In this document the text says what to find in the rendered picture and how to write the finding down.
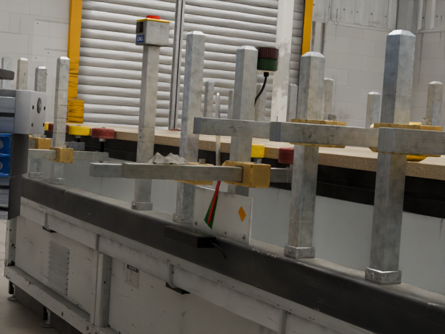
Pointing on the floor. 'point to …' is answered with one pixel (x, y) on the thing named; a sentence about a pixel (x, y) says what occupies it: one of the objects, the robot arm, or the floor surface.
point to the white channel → (284, 40)
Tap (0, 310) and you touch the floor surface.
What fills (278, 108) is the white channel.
